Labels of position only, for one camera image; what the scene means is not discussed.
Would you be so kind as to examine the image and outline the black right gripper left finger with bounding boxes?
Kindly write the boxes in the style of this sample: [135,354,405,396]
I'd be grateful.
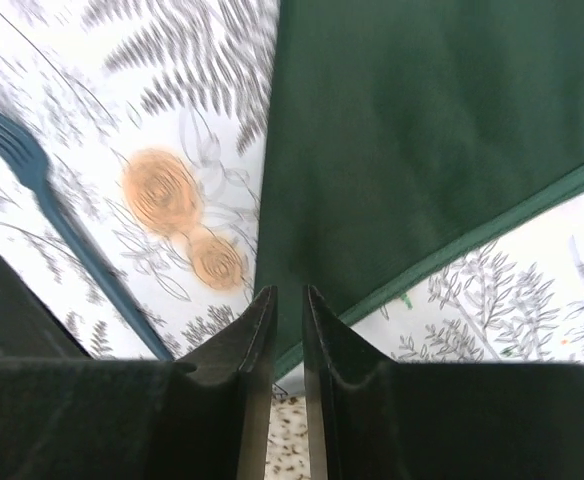
[0,287,278,479]

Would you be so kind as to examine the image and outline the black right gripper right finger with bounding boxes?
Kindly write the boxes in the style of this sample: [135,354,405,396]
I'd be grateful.
[302,287,584,480]

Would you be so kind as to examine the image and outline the blue plastic fork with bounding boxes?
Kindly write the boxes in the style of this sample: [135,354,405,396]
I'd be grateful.
[0,112,173,361]

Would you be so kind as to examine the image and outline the dark green cloth napkin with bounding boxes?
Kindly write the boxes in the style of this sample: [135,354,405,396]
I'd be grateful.
[255,1,584,377]

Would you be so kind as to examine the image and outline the speckled round coaster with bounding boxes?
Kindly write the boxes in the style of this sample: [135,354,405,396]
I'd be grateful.
[264,397,311,480]

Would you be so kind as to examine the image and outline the floral tablecloth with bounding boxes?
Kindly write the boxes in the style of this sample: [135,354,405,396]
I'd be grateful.
[0,1,584,365]

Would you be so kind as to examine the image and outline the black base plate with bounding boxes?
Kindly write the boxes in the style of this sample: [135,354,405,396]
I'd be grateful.
[0,255,89,359]

